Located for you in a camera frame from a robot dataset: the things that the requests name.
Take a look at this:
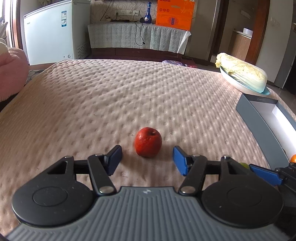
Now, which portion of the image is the green round fruit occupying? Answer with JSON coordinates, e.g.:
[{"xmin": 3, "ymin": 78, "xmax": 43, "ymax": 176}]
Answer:
[{"xmin": 240, "ymin": 163, "xmax": 250, "ymax": 169}]

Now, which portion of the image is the orange tangerine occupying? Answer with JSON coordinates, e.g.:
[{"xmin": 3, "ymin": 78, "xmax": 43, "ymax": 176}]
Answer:
[{"xmin": 290, "ymin": 154, "xmax": 296, "ymax": 163}]

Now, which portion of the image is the grey cardboard box lid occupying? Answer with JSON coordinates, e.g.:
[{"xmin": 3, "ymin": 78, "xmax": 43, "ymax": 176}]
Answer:
[{"xmin": 236, "ymin": 93, "xmax": 295, "ymax": 170}]

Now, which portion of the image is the red apple with stem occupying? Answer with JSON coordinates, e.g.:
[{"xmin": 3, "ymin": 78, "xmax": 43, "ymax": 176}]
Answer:
[{"xmin": 134, "ymin": 127, "xmax": 162, "ymax": 158}]

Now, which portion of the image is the wooden kitchen cabinet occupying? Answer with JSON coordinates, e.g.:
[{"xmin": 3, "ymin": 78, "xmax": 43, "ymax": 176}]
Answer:
[{"xmin": 227, "ymin": 30, "xmax": 251, "ymax": 61}]

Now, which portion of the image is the pink quilted table cover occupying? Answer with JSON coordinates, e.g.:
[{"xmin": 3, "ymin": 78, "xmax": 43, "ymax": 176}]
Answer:
[{"xmin": 1, "ymin": 60, "xmax": 268, "ymax": 235}]

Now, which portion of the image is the napa cabbage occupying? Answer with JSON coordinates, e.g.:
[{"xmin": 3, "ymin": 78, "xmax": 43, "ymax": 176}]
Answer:
[{"xmin": 215, "ymin": 53, "xmax": 267, "ymax": 93}]

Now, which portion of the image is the light blue cartoon plate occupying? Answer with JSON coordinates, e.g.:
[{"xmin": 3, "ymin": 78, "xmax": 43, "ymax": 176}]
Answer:
[{"xmin": 219, "ymin": 66, "xmax": 270, "ymax": 97}]

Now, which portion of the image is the pink plush toy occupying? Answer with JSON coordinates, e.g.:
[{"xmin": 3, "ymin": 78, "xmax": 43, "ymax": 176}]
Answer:
[{"xmin": 0, "ymin": 42, "xmax": 30, "ymax": 101}]

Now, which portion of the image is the purple plastic object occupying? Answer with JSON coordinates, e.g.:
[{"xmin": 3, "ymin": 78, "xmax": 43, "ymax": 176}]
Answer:
[{"xmin": 162, "ymin": 60, "xmax": 186, "ymax": 66}]

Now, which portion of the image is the white chest freezer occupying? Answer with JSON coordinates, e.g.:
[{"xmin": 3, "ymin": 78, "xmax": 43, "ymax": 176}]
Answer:
[{"xmin": 23, "ymin": 1, "xmax": 90, "ymax": 65}]

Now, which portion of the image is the cloth covered tv cabinet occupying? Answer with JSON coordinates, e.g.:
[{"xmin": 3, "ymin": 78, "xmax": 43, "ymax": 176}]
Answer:
[{"xmin": 88, "ymin": 22, "xmax": 191, "ymax": 55}]

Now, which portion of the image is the orange gift bag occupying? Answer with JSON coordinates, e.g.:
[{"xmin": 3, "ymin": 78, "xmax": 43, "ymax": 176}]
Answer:
[{"xmin": 156, "ymin": 0, "xmax": 195, "ymax": 31}]

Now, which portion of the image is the blue glass bottle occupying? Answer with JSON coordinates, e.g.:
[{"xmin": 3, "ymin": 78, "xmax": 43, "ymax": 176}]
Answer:
[{"xmin": 143, "ymin": 1, "xmax": 152, "ymax": 24}]

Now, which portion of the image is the black power cable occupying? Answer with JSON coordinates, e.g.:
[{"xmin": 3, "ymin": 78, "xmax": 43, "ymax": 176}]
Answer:
[{"xmin": 101, "ymin": 0, "xmax": 149, "ymax": 46}]

